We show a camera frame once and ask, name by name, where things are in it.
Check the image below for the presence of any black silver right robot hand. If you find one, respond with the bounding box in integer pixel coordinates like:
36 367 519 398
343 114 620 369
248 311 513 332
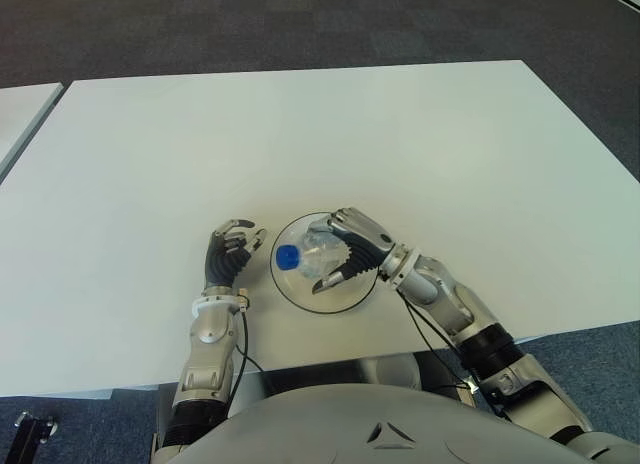
310 207 401 296

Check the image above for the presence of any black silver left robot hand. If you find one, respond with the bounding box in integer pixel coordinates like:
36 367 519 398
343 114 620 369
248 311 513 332
203 217 269 289

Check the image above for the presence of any clear blue-capped water bottle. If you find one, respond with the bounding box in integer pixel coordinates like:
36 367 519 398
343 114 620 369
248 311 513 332
274 223 351 280

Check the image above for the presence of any white plate black rim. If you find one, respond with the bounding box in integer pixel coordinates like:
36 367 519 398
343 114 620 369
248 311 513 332
269 211 381 315

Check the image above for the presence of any white round robot waist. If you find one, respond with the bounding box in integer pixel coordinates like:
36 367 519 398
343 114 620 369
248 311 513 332
359 353 422 389

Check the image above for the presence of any grey robot torso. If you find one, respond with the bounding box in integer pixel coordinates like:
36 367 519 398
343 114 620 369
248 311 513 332
179 383 566 464

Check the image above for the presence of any white side table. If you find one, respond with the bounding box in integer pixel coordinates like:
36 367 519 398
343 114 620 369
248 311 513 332
0 82 65 183

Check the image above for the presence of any black wheeled stand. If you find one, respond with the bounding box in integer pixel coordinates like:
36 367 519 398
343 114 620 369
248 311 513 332
13 409 59 464

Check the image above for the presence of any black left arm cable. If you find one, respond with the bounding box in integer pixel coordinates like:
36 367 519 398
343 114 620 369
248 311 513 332
233 303 271 400

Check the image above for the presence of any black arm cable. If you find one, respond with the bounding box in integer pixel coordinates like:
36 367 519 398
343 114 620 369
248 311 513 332
402 301 506 415
233 303 271 400

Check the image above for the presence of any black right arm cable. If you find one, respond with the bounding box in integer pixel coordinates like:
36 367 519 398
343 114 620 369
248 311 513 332
402 301 506 415

